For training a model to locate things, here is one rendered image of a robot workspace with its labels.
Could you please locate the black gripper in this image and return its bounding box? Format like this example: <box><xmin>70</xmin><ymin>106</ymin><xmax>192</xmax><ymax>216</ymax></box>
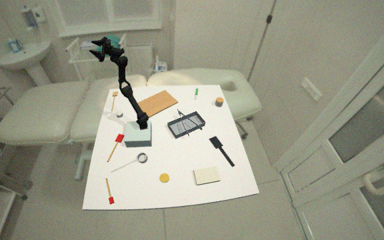
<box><xmin>89</xmin><ymin>37</ymin><xmax>115</xmax><ymax>62</ymax></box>

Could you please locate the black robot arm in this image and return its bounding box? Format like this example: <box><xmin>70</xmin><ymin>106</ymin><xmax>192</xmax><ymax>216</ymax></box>
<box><xmin>105</xmin><ymin>39</ymin><xmax>149</xmax><ymax>130</ymax></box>

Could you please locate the light brown wooden board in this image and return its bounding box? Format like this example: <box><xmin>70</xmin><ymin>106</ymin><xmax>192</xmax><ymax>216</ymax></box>
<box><xmin>137</xmin><ymin>90</ymin><xmax>178</xmax><ymax>118</ymax></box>

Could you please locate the beige flat rectangular block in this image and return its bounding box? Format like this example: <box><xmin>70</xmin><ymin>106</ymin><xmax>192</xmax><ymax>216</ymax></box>
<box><xmin>193</xmin><ymin>166</ymin><xmax>221</xmax><ymax>186</ymax></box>

